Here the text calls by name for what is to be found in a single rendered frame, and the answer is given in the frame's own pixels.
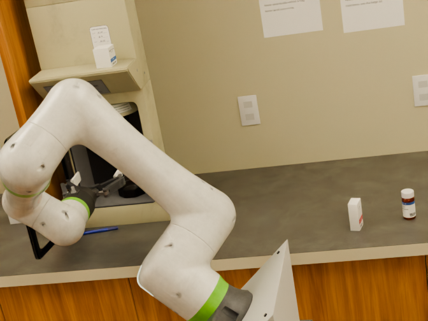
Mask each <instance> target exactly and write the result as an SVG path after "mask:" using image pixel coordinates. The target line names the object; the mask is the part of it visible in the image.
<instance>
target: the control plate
mask: <svg viewBox="0 0 428 321"><path fill-rule="evenodd" d="M88 82H89V83H90V84H91V85H92V86H93V87H94V88H95V89H96V90H97V89H99V90H100V91H99V93H100V94H106V93H111V92H110V91H109V90H108V88H107V87H106V85H105V84H104V83H103V81H102V80H94V81H88ZM52 87H53V86H49V87H44V89H45V90H46V91H47V92H48V93H49V91H50V90H51V88H52Z"/></svg>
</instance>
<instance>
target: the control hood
mask: <svg viewBox="0 0 428 321"><path fill-rule="evenodd" d="M68 78H78V79H81V80H85V81H86V82H88V81H94V80H102V81H103V83H104V84H105V85H106V87H107V88H108V90H109V91H110V92H111V93H106V94H115V93H121V92H131V91H137V90H141V89H142V84H141V78H140V75H139V69H138V63H137V60H136V58H133V59H124V60H118V61H117V63H116V64H115V65H114V66H113V67H110V68H99V69H97V68H96V63H94V64H85V65H79V66H70V67H65V68H55V69H46V70H41V71H40V72H39V73H38V74H36V75H35V76H33V77H32V78H31V79H30V80H29V83H30V84H31V85H32V86H33V88H34V89H35V90H36V91H37V92H38V93H39V95H40V96H41V97H42V98H43V99H45V98H46V96H47V94H48V92H47V91H46V90H45V89H44V87H49V86H54V85H55V84H57V83H59V82H60V81H62V80H65V79H68ZM101 95H105V94H101Z"/></svg>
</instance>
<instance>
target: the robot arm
mask: <svg viewBox="0 0 428 321"><path fill-rule="evenodd" d="M74 145H83V146H86V147H87V148H89V149H90V150H92V151H93V152H94V153H96V154H98V156H100V157H102V158H103V159H104V160H106V161H107V162H109V163H110V164H111V165H112V166H114V167H115V168H117V171H116V173H115V174H114V175H113V178H112V179H110V180H108V181H106V182H103V183H101V184H98V183H97V184H95V185H93V186H89V187H80V186H77V185H78V184H79V182H80V181H81V177H80V172H79V171H78V172H77V173H76V174H75V175H74V177H73V178H72V179H68V180H66V184H64V183H61V189H62V195H63V200H62V201H60V200H58V199H56V198H54V197H52V196H51V195H49V194H47V193H46V192H45V190H46V189H47V188H48V187H49V185H50V182H51V178H52V175H53V173H54V171H55V170H56V168H57V166H58V165H59V163H60V162H61V160H62V159H63V157H64V156H65V154H66V153H67V151H68V150H69V149H70V148H71V147H72V146H74ZM123 174H124V175H126V177H128V178H129V179H130V180H132V181H133V182H134V183H135V184H136V185H137V186H138V187H140V188H141V189H142V190H143V191H145V192H146V193H147V194H148V195H149V196H150V197H151V198H152V199H153V200H154V201H155V202H156V203H157V204H159V205H160V206H161V207H162V208H163V209H164V210H165V211H166V212H167V213H168V214H169V216H170V218H171V221H170V224H169V225H168V227H167V228H166V230H165V231H164V232H163V233H162V235H161V236H160V238H159V239H158V240H157V242H156V244H154V246H153V248H152V249H151V250H150V252H149V253H148V255H147V256H146V257H145V259H144V261H143V262H142V264H141V266H140V269H139V271H138V275H137V283H138V285H139V286H140V287H141V288H142V289H144V290H145V291H147V292H148V293H149V294H150V295H152V296H153V297H154V298H156V299H157V300H158V301H160V302H161V303H162V304H164V305H165V306H167V307H168V308H169V309H171V310H172V311H174V312H175V313H176V314H178V315H179V316H181V317H182V318H184V319H185V320H186V321H242V320H243V318H244V317H245V315H246V313H247V311H248V309H249V307H250V305H251V303H252V299H253V294H252V293H251V292H249V291H248V290H242V289H238V288H236V287H233V286H232V285H230V284H228V283H227V282H226V281H225V280H224V279H223V278H222V277H221V276H220V275H219V274H218V273H217V272H216V271H214V270H213V269H212V268H211V261H212V260H213V258H214V256H215V255H216V254H217V252H218V251H219V249H220V247H221V246H222V245H223V243H224V241H225V240H226V239H227V237H228V235H229V234H230V233H231V231H232V229H233V227H234V224H235V221H236V210H235V207H234V205H233V203H232V201H231V200H230V198H229V197H228V196H227V195H225V194H224V193H223V192H221V191H219V190H218V189H216V188H215V187H213V186H211V185H210V184H208V183H206V182H205V181H203V180H202V179H200V178H199V177H197V176H196V175H194V174H192V173H191V172H190V171H188V170H187V169H185V168H184V167H183V166H181V165H180V164H179V163H177V162H176V161H174V160H173V159H172V158H170V157H169V156H168V155H166V154H165V153H164V152H163V151H161V150H160V149H159V148H157V147H156V146H155V145H154V144H153V143H152V142H150V141H149V140H148V139H146V138H145V137H144V135H142V134H141V133H140V132H139V131H137V130H136V129H135V128H134V127H133V126H132V125H131V124H130V123H128V121H127V120H126V119H125V118H124V117H123V116H121V114H120V113H119V112H117V111H116V110H115V109H114V108H113V107H112V106H111V104H110V103H109V102H108V101H107V100H106V99H105V98H104V97H103V96H102V95H101V94H100V93H99V92H98V91H97V90H96V89H95V88H94V87H93V86H92V85H91V84H90V83H89V82H86V81H85V80H81V79H78V78H68V79H65V80H62V81H60V82H59V83H57V84H55V85H54V86H53V87H52V88H51V90H50V91H49V93H48V94H47V96H46V98H45V99H44V100H43V102H42V103H41V104H40V105H39V107H38V108H37V110H36V111H35V112H34V113H33V114H32V116H31V117H30V118H29V119H28V121H27V122H26V123H25V124H24V125H23V126H22V127H21V128H20V129H19V130H18V131H17V132H16V133H15V134H14V135H13V136H12V137H11V138H10V139H9V140H8V141H7V142H6V143H5V144H4V145H3V147H2V149H1V151H0V177H1V180H2V183H3V185H4V187H5V191H4V193H3V196H2V205H3V209H4V211H5V212H6V214H7V215H8V216H9V217H11V218H13V219H15V220H17V221H19V222H21V223H23V224H25V225H27V226H29V227H31V228H33V229H34V230H35V231H38V232H39V233H40V234H42V235H43V236H44V237H46V238H47V239H49V240H50V241H51V242H53V243H55V244H56V245H59V246H69V245H72V244H74V243H76V242H77V241H79V240H80V238H81V237H82V236H83V233H84V231H85V225H86V223H87V221H88V220H89V218H90V216H91V215H92V214H93V212H94V209H95V203H96V199H97V198H98V197H99V196H104V197H108V196H109V195H110V194H112V193H113V192H114V191H116V190H118V189H119V188H121V187H123V186H124V185H125V179H124V176H123ZM96 187H97V189H96ZM67 189H68V190H69V192H68V190H67Z"/></svg>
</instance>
